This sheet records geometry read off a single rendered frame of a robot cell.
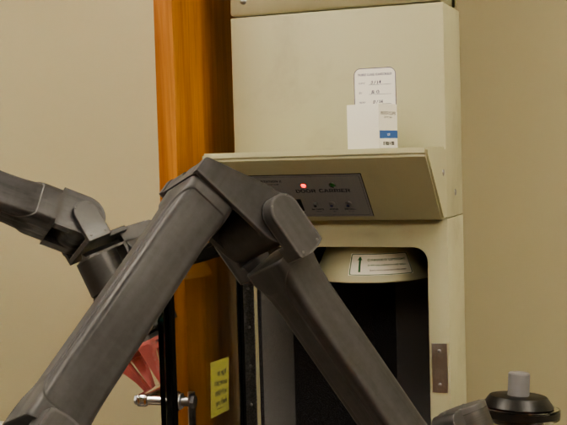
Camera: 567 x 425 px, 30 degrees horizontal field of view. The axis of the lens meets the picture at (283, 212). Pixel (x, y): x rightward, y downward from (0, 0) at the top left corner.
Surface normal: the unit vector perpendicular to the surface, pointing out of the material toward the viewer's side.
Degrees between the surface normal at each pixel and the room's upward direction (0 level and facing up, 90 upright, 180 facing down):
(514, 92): 90
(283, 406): 90
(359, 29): 90
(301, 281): 81
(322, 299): 72
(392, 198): 135
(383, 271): 66
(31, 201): 60
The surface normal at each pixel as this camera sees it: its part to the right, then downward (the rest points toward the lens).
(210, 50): 0.93, 0.00
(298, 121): -0.36, 0.06
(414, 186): -0.23, 0.75
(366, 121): -0.58, 0.06
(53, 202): 0.46, -0.39
